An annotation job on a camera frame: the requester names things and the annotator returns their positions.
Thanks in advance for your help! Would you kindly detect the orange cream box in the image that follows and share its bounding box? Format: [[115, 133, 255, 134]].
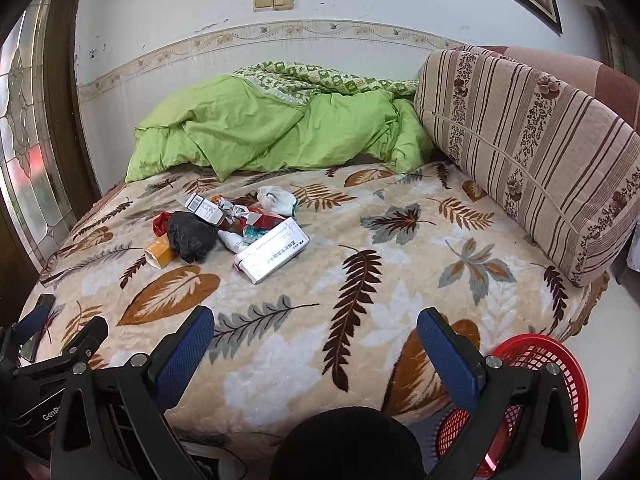
[[144, 234, 176, 270]]

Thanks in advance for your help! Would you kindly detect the black plastic bag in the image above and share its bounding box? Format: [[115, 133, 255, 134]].
[[167, 211, 218, 263]]

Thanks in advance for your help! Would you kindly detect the white blue medicine box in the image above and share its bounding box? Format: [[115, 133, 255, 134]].
[[233, 218, 309, 284]]

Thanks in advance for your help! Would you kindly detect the white plastic bottle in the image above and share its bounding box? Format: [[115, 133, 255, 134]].
[[217, 230, 248, 254]]

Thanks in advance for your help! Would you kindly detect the red wrapper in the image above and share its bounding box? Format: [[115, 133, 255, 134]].
[[152, 211, 172, 237]]

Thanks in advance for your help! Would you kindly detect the teal tissue pack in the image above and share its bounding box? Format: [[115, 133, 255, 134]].
[[243, 226, 269, 245]]

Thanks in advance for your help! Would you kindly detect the small white blue box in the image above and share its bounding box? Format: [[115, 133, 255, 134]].
[[184, 193, 224, 226]]

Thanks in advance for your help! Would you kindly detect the red torn carton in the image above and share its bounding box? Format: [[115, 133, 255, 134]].
[[239, 207, 285, 231]]

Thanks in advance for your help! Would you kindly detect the red plastic basket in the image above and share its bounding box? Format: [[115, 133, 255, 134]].
[[430, 356, 582, 479]]

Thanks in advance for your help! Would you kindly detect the leaf patterned bed blanket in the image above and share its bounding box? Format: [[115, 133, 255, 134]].
[[35, 162, 608, 458]]

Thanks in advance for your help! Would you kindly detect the stained glass door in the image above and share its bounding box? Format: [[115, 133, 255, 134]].
[[1, 0, 76, 271]]

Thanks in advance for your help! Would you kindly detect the orange foil wrapper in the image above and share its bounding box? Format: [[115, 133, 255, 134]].
[[210, 195, 248, 219]]

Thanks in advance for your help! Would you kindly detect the white crumpled sock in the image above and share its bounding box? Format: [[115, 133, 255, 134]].
[[257, 185, 298, 218]]

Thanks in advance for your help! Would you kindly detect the striped floral headboard cushion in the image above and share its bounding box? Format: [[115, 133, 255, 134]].
[[414, 46, 639, 287]]

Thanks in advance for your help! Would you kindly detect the green quilt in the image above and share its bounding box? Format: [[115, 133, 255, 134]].
[[126, 62, 434, 182]]

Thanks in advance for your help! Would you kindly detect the pink headboard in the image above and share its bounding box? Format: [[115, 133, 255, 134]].
[[473, 47, 639, 131]]

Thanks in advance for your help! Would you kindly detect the beige wall switch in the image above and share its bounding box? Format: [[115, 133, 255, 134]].
[[253, 0, 295, 12]]

